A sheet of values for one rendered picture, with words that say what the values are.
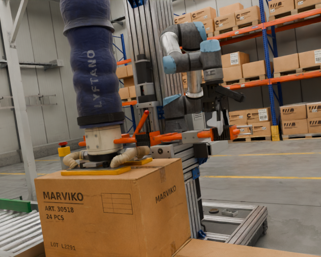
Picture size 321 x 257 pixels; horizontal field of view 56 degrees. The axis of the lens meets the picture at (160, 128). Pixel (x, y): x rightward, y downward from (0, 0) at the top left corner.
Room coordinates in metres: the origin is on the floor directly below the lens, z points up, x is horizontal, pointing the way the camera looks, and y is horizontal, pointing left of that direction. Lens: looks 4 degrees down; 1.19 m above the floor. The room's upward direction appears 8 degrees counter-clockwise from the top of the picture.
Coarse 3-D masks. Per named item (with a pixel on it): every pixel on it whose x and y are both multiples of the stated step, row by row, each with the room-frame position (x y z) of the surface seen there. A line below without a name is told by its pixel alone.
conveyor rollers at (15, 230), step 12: (0, 216) 2.29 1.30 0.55; (12, 216) 2.26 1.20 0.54; (24, 216) 2.24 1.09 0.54; (36, 216) 2.22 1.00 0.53; (0, 228) 2.01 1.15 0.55; (12, 228) 1.98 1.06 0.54; (24, 228) 1.95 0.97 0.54; (36, 228) 1.92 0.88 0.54; (0, 240) 1.81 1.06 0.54; (12, 240) 1.78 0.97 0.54; (24, 240) 1.75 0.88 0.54; (36, 240) 1.72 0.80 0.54; (12, 252) 1.60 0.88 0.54
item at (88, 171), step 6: (84, 162) 1.43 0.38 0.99; (108, 162) 1.35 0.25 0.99; (78, 168) 1.42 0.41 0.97; (84, 168) 1.40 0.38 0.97; (90, 168) 1.38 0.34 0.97; (96, 168) 1.36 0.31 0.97; (102, 168) 1.34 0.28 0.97; (108, 168) 1.32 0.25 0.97; (114, 168) 1.30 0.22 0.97; (120, 168) 1.31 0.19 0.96; (126, 168) 1.32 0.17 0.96; (66, 174) 1.41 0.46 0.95; (72, 174) 1.39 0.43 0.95; (78, 174) 1.37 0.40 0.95; (84, 174) 1.36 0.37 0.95; (90, 174) 1.34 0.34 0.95; (96, 174) 1.32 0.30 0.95; (102, 174) 1.30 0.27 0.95; (108, 174) 1.29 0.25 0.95; (114, 174) 1.27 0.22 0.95
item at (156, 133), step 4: (144, 132) 1.39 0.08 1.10; (148, 132) 1.39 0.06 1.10; (152, 132) 1.31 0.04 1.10; (156, 132) 1.34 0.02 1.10; (136, 136) 1.32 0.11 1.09; (140, 136) 1.31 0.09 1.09; (144, 136) 1.30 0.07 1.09; (148, 136) 1.29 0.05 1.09; (152, 136) 1.30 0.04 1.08; (136, 140) 1.33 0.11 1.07; (140, 140) 1.32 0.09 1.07; (144, 140) 1.31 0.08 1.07; (148, 140) 1.30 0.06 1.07; (152, 140) 1.30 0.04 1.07; (136, 144) 1.33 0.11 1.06; (140, 144) 1.31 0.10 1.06; (144, 144) 1.30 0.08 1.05; (148, 144) 1.29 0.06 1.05; (152, 144) 1.30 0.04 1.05; (156, 144) 1.33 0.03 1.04
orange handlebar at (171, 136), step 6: (204, 132) 1.19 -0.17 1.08; (234, 132) 1.13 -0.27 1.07; (120, 138) 1.44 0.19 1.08; (126, 138) 1.38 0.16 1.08; (132, 138) 1.36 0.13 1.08; (156, 138) 1.29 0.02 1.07; (162, 138) 1.28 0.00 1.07; (168, 138) 1.26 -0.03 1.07; (174, 138) 1.25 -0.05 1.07; (180, 138) 1.24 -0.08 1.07; (78, 144) 1.52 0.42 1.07; (84, 144) 1.50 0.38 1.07
